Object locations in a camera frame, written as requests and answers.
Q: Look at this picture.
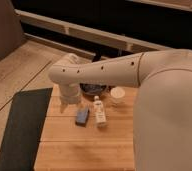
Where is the dark round bowl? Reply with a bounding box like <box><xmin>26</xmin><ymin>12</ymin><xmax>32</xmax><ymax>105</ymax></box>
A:
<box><xmin>80</xmin><ymin>84</ymin><xmax>107</xmax><ymax>96</ymax></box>

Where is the white shelf rail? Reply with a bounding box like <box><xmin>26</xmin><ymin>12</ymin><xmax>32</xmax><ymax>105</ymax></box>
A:
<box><xmin>14</xmin><ymin>8</ymin><xmax>192</xmax><ymax>63</ymax></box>

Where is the brown furniture corner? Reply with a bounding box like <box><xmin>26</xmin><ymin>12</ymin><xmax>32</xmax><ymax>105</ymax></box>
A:
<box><xmin>0</xmin><ymin>0</ymin><xmax>26</xmax><ymax>60</ymax></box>

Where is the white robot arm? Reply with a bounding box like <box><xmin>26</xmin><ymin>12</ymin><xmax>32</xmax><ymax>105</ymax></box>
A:
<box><xmin>49</xmin><ymin>49</ymin><xmax>192</xmax><ymax>171</ymax></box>

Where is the blue sponge block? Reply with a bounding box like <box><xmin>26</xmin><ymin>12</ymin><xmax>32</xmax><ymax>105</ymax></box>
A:
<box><xmin>75</xmin><ymin>107</ymin><xmax>89</xmax><ymax>126</ymax></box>

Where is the white plastic bottle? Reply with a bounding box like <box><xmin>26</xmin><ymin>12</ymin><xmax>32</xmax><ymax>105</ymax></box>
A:
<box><xmin>93</xmin><ymin>96</ymin><xmax>107</xmax><ymax>127</ymax></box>

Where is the white paper cup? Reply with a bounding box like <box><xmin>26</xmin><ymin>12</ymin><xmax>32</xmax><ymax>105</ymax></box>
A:
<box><xmin>110</xmin><ymin>87</ymin><xmax>125</xmax><ymax>104</ymax></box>

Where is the dark floor mat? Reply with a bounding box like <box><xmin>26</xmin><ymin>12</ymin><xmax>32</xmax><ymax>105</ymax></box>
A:
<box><xmin>0</xmin><ymin>88</ymin><xmax>52</xmax><ymax>171</ymax></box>

